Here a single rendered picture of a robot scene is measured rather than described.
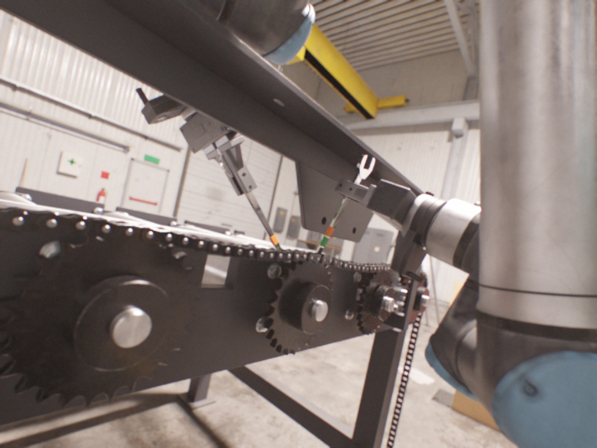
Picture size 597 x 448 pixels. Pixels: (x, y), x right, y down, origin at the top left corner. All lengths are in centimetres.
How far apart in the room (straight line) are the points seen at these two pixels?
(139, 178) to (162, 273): 967
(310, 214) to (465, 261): 28
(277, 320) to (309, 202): 23
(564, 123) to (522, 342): 16
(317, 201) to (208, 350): 33
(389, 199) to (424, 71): 1282
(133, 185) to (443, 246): 970
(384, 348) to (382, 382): 10
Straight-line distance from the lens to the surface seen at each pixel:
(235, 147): 53
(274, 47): 51
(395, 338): 106
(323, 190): 62
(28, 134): 948
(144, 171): 1005
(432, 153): 1165
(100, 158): 976
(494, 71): 34
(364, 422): 118
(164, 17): 40
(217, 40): 40
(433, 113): 1154
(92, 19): 41
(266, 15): 49
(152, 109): 52
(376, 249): 1087
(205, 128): 54
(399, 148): 1216
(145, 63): 42
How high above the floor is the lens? 97
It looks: level
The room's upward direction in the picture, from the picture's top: 12 degrees clockwise
